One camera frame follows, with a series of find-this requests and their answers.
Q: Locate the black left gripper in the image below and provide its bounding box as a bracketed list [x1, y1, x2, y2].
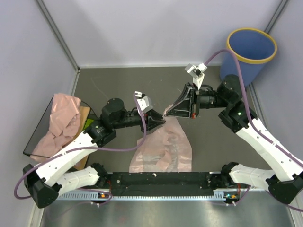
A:
[113, 109, 165, 132]

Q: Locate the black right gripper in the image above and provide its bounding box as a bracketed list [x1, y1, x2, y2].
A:
[165, 82, 230, 119]

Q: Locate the pink plastic trash bag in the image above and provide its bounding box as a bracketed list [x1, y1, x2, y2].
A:
[129, 117, 192, 173]
[30, 93, 81, 163]

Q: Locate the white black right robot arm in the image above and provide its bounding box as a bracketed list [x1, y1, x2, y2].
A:
[164, 74, 303, 204]

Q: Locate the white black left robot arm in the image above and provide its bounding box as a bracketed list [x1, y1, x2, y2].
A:
[21, 96, 165, 208]

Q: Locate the blue trash bin yellow rim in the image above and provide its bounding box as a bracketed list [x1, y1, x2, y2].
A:
[226, 28, 277, 87]

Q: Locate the green plate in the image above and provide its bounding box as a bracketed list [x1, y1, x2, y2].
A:
[83, 119, 94, 130]

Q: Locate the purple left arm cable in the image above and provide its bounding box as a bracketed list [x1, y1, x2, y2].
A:
[13, 93, 149, 201]

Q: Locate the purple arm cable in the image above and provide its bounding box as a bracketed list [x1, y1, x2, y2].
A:
[205, 49, 303, 212]
[13, 93, 149, 201]

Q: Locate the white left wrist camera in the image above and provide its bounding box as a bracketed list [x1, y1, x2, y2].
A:
[134, 91, 153, 113]

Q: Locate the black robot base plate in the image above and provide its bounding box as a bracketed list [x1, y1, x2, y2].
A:
[99, 171, 240, 196]

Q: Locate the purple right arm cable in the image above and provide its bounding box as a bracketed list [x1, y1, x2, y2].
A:
[205, 49, 303, 212]

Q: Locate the grey slotted cable duct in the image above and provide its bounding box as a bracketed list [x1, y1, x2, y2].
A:
[59, 191, 114, 201]

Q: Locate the black wire frame shelf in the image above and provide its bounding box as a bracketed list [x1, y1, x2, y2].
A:
[22, 94, 98, 173]

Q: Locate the aluminium frame rail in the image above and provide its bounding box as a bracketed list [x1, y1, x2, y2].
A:
[29, 184, 303, 227]

